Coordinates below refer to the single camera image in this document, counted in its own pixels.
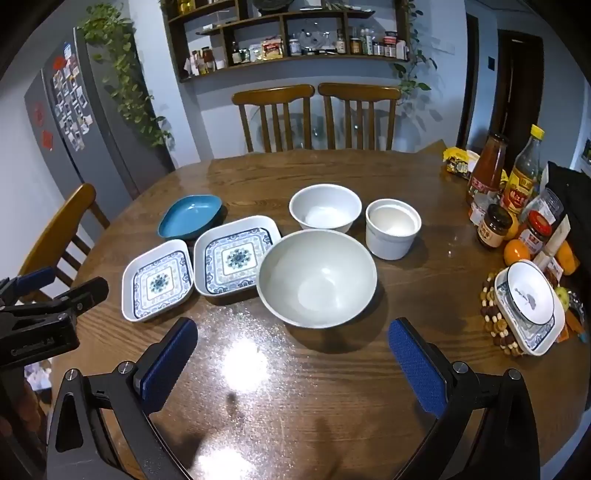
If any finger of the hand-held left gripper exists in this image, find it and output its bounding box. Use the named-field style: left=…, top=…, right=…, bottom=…
left=30, top=277, right=110, bottom=318
left=0, top=267, right=56, bottom=305

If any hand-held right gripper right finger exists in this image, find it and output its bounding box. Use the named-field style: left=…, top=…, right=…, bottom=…
left=388, top=318, right=541, bottom=480

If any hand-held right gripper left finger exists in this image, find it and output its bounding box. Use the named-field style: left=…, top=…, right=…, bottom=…
left=44, top=318, right=199, bottom=480

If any teal dish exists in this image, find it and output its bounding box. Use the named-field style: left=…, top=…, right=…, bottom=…
left=158, top=195, right=223, bottom=241

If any large white bowl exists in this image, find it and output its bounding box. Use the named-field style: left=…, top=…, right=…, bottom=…
left=257, top=230, right=378, bottom=329

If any white ramekin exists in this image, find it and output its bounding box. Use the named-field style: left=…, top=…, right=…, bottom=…
left=366, top=198, right=422, bottom=260

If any medium white bowl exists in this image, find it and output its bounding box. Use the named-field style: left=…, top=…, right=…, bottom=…
left=289, top=184, right=363, bottom=234

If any wooden dining chair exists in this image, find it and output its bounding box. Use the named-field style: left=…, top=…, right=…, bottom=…
left=318, top=83, right=402, bottom=151
left=18, top=183, right=112, bottom=289
left=232, top=84, right=315, bottom=153

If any beaded wooden trivet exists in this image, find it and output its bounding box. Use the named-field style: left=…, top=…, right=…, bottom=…
left=479, top=272, right=527, bottom=357

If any small blue-rimmed bowl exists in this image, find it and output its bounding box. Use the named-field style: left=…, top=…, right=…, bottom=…
left=503, top=260, right=556, bottom=333

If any dark-lidded brown sauce jar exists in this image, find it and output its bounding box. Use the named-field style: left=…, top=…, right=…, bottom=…
left=477, top=204, right=513, bottom=251

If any small clear labelled jar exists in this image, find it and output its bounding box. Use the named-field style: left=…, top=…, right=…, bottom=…
left=468, top=191, right=497, bottom=227

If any grey refrigerator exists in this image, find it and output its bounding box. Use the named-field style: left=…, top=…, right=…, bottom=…
left=24, top=25, right=176, bottom=199

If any red-lidded jar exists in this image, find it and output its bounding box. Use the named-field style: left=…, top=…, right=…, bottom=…
left=517, top=210, right=555, bottom=254

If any cluster of fridge magnets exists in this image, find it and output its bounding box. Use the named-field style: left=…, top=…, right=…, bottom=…
left=51, top=44, right=90, bottom=151

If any beige tube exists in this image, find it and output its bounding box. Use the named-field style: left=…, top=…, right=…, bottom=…
left=536, top=217, right=571, bottom=271

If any yellow snack packet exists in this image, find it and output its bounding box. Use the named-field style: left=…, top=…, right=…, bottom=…
left=442, top=147, right=483, bottom=178

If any red sauce bottle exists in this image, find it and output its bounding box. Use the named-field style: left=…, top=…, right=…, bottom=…
left=465, top=133, right=509, bottom=208

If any yellow-capped vinegar bottle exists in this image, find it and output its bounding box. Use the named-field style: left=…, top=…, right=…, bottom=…
left=500, top=124, right=546, bottom=217

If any clear glass jar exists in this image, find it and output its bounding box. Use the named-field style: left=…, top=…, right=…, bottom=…
left=531, top=187, right=565, bottom=222

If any trailing green plant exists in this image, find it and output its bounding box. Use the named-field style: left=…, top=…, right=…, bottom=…
left=392, top=0, right=439, bottom=116
left=78, top=4, right=174, bottom=148

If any black bag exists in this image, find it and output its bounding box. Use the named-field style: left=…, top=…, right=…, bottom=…
left=547, top=161, right=591, bottom=245

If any dark wooden door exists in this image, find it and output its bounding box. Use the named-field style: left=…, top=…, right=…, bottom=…
left=496, top=28, right=557, bottom=162

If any wooden wall shelf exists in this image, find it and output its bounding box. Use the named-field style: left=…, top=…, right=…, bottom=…
left=161, top=0, right=411, bottom=83

